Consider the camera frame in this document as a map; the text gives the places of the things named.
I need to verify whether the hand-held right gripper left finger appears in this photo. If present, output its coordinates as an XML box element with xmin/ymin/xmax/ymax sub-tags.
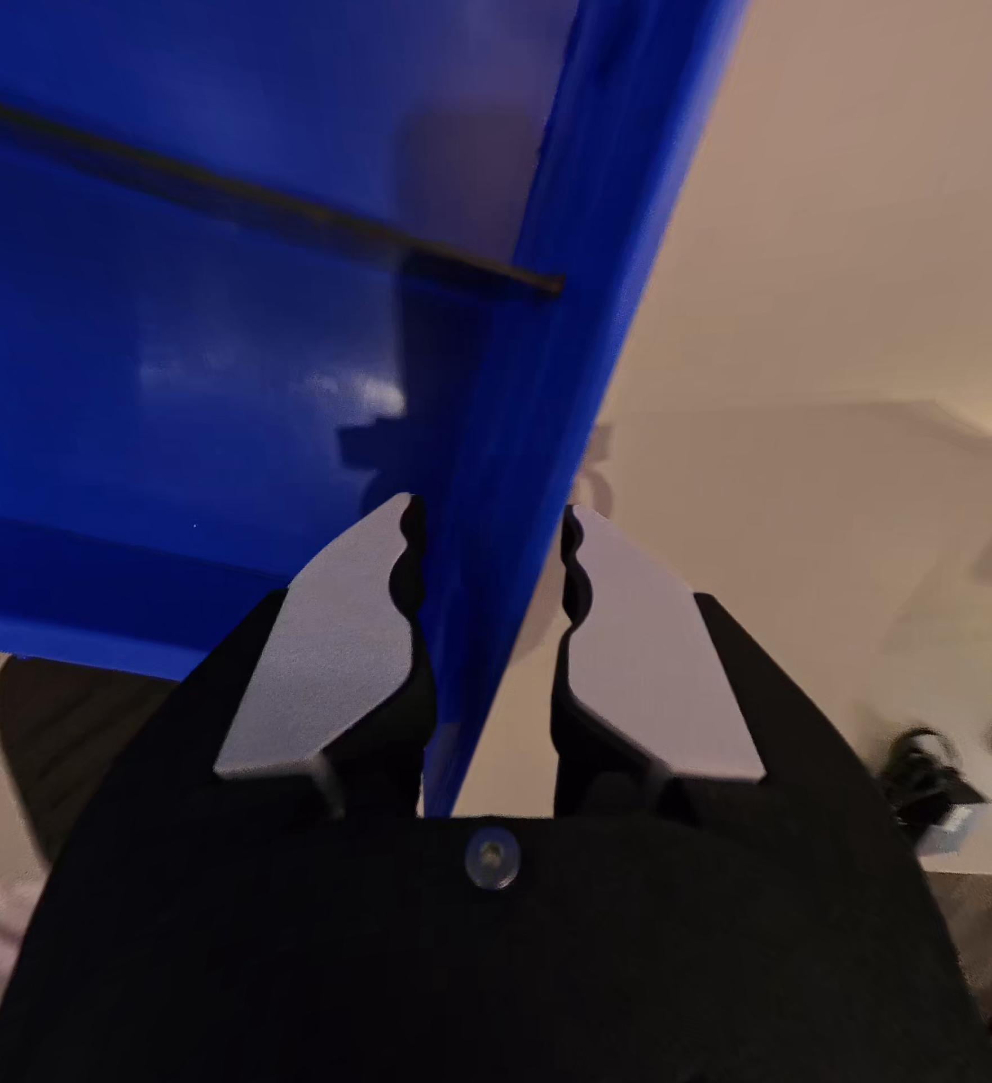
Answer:
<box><xmin>212</xmin><ymin>493</ymin><xmax>439</xmax><ymax>817</ymax></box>

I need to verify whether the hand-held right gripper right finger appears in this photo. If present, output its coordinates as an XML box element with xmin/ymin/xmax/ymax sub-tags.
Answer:
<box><xmin>549</xmin><ymin>503</ymin><xmax>769</xmax><ymax>825</ymax></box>

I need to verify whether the blue plastic bin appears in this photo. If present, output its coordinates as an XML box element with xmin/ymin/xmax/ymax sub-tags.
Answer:
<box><xmin>0</xmin><ymin>1</ymin><xmax>751</xmax><ymax>822</ymax></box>

